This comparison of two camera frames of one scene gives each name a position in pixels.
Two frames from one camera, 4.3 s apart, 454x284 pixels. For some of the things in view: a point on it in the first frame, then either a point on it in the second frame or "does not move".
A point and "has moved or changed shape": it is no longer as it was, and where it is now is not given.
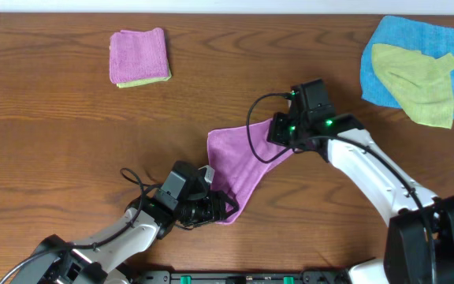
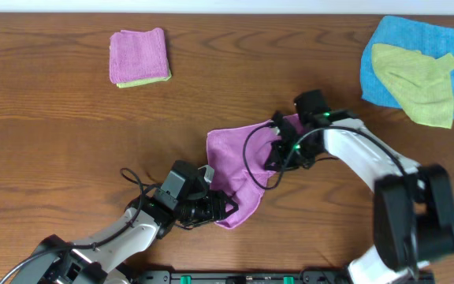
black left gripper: x=218 y=209 does not move
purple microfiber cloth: x=238 y=155 has moved or changed shape
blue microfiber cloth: x=433 y=40 does not move
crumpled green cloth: x=421 y=84 does not move
